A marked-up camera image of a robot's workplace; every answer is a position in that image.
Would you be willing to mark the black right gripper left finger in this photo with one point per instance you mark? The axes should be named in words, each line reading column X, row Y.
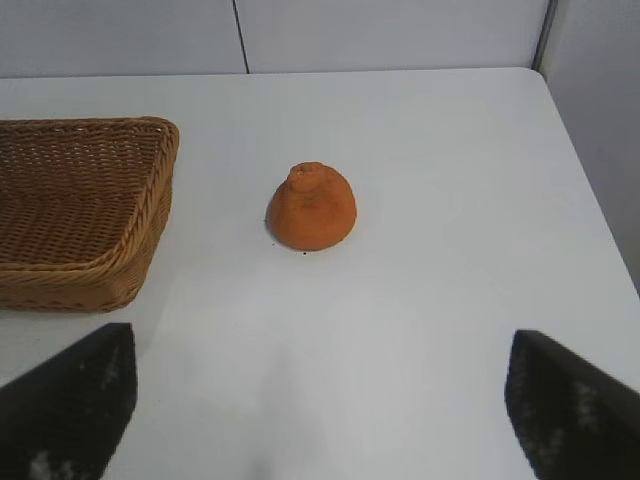
column 60, row 410

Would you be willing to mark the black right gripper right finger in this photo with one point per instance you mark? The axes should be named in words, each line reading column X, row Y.
column 575, row 410

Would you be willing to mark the brown woven wicker basket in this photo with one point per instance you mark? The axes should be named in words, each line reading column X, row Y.
column 70, row 220

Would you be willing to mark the knobbed orange fruit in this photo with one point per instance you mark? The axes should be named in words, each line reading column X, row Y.
column 312, row 210

